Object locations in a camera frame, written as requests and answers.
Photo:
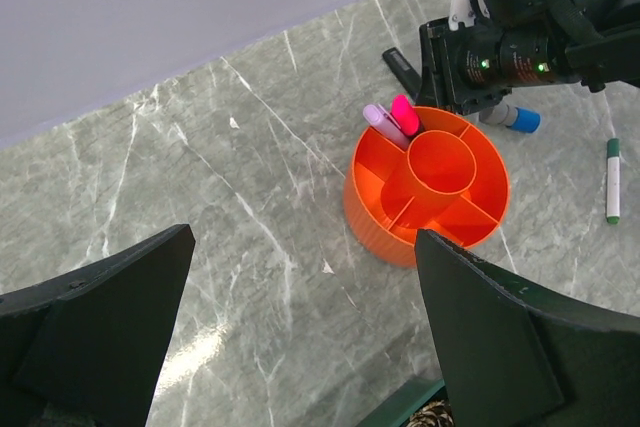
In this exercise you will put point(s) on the lilac highlighter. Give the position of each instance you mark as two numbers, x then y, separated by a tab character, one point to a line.
382	121

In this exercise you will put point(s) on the white green marker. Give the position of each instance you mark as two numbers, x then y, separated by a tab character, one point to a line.
613	208

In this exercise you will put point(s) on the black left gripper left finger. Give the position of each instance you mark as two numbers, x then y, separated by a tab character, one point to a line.
93	341

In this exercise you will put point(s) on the pink black highlighter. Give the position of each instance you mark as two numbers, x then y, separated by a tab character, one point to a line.
406	117

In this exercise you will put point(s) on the green compartment tray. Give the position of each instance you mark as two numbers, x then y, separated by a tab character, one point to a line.
404	402

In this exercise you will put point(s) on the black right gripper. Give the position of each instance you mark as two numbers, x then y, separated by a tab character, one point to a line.
512	44

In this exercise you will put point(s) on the orange round pen holder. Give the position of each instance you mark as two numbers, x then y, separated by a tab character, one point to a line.
451	179

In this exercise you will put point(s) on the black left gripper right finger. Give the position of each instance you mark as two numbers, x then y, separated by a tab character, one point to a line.
514	353

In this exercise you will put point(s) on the brown patterned rolled band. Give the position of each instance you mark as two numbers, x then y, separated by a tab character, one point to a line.
433	414

